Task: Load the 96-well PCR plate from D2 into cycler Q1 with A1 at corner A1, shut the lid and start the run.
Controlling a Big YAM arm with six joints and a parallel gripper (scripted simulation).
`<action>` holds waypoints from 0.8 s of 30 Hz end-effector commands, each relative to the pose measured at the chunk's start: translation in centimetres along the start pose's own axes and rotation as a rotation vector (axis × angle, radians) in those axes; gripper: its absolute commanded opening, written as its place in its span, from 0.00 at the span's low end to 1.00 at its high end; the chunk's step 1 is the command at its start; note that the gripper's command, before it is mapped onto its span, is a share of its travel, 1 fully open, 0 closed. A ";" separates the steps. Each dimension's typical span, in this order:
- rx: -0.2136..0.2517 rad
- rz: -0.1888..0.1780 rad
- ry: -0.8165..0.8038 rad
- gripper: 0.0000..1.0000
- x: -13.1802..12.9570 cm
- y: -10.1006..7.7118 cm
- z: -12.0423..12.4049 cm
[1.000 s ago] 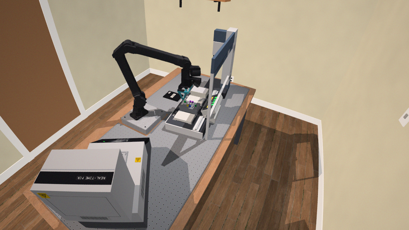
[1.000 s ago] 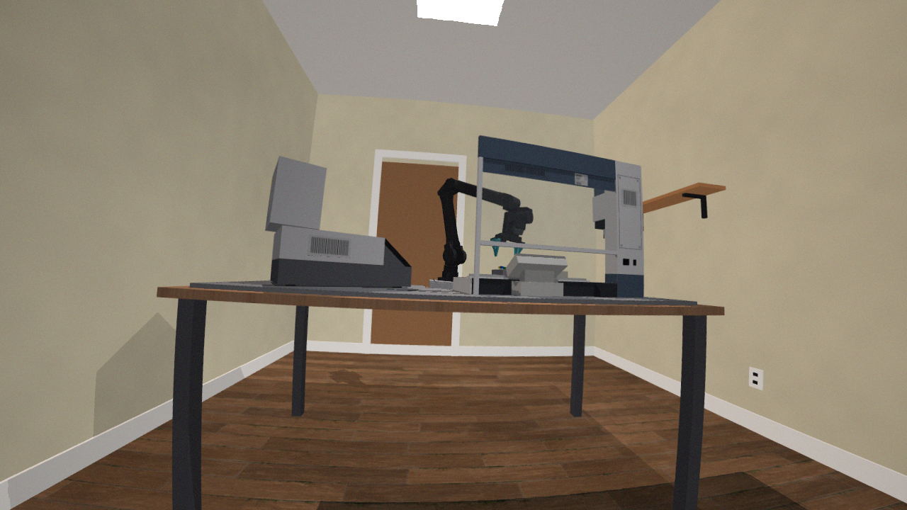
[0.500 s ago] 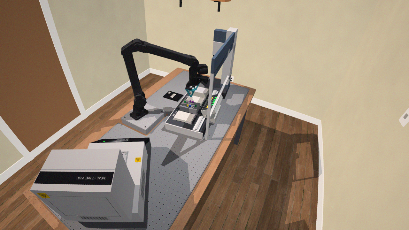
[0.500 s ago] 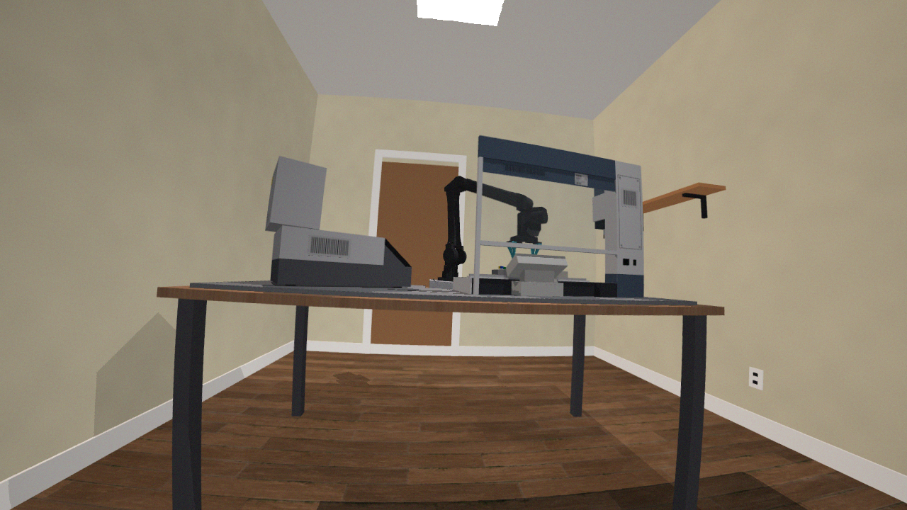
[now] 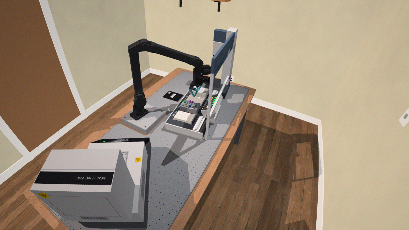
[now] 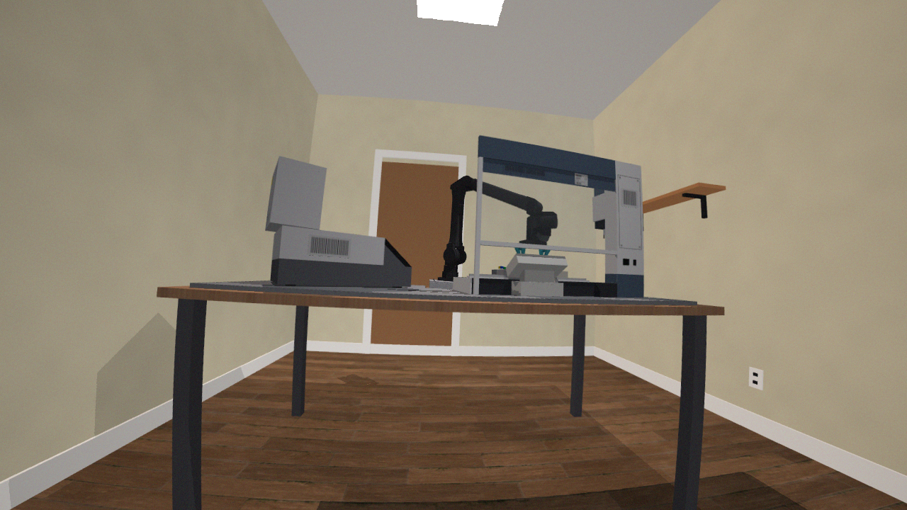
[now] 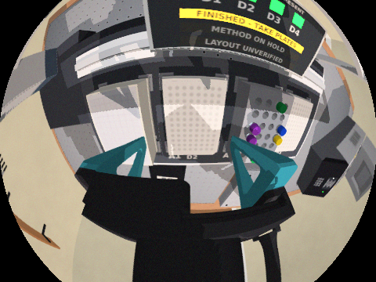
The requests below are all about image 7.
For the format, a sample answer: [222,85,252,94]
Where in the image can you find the black flat rectangular pad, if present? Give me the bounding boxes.
[149,164,186,180]

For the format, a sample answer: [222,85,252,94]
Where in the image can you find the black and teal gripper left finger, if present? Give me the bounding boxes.
[79,136,146,177]

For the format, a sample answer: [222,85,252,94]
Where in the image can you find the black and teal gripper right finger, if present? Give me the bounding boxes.
[230,136,298,208]

